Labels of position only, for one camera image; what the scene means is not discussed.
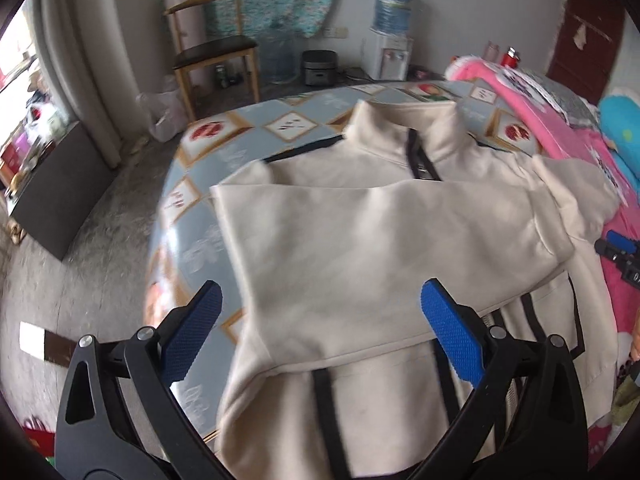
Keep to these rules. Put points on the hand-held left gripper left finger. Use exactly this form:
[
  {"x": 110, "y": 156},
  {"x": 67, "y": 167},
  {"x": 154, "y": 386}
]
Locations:
[{"x": 195, "y": 325}]

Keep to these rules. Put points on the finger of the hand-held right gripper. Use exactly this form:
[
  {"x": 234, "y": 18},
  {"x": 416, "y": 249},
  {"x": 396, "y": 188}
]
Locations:
[
  {"x": 605, "y": 250},
  {"x": 622, "y": 241}
]

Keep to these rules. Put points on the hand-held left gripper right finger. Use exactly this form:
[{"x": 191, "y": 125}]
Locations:
[{"x": 452, "y": 330}]

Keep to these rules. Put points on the cream zip jacket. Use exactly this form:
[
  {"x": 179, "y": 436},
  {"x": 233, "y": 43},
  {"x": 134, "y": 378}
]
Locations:
[{"x": 360, "y": 240}]

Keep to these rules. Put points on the blue plush toy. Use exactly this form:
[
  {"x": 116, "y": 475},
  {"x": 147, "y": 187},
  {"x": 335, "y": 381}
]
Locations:
[{"x": 620, "y": 130}]

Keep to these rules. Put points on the pink floral blanket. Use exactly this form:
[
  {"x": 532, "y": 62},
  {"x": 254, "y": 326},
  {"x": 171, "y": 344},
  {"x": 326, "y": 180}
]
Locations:
[{"x": 560, "y": 135}]

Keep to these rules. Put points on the fruit print tablecloth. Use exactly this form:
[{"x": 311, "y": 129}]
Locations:
[{"x": 210, "y": 200}]

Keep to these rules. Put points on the brown and white box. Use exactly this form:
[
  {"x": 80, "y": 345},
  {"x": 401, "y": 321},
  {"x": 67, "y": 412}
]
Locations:
[{"x": 50, "y": 345}]

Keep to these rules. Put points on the grey quilted cushion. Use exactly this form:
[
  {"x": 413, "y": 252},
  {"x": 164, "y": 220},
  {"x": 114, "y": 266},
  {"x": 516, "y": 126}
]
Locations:
[{"x": 550, "y": 87}]

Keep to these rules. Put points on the dark grey cabinet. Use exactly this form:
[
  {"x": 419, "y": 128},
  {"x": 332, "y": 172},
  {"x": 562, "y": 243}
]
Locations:
[{"x": 65, "y": 190}]

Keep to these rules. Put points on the tan slipper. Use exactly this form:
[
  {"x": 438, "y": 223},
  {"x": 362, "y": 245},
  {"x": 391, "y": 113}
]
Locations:
[{"x": 17, "y": 235}]

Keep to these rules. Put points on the brown wooden door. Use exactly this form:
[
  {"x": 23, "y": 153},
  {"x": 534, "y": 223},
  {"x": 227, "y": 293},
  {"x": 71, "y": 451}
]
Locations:
[{"x": 590, "y": 45}]

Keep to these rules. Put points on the red thermos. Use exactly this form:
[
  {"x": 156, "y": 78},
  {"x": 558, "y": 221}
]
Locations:
[{"x": 512, "y": 57}]

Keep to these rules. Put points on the clear plastic bag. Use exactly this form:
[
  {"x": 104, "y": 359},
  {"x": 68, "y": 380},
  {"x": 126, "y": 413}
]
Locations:
[{"x": 162, "y": 110}]

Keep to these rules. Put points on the green can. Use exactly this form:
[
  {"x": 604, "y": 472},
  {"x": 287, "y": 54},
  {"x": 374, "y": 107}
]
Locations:
[{"x": 220, "y": 76}]

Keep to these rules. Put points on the clutter on windowsill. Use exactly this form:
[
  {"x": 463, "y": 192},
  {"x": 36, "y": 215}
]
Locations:
[{"x": 30, "y": 125}]

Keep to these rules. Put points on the wooden chair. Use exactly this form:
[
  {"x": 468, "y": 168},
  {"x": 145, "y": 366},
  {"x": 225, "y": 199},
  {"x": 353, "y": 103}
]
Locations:
[{"x": 215, "y": 52}]

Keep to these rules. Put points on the empty clear water jug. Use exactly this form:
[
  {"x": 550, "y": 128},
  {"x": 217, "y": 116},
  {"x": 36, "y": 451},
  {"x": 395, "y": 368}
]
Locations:
[{"x": 277, "y": 57}]

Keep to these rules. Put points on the white water dispenser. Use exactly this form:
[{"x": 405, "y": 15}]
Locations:
[{"x": 385, "y": 57}]

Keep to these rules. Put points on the dark rice cooker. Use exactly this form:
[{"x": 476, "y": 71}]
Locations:
[{"x": 319, "y": 67}]

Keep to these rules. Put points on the white curtain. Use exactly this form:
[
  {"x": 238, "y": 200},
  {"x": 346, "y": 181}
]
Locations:
[{"x": 75, "y": 60}]

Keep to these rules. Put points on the blue water bottle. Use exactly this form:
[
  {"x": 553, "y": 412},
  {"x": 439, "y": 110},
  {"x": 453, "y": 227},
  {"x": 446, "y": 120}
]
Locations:
[{"x": 395, "y": 7}]

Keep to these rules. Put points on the white wall socket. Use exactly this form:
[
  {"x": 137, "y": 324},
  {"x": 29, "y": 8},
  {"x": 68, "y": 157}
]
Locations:
[{"x": 335, "y": 32}]

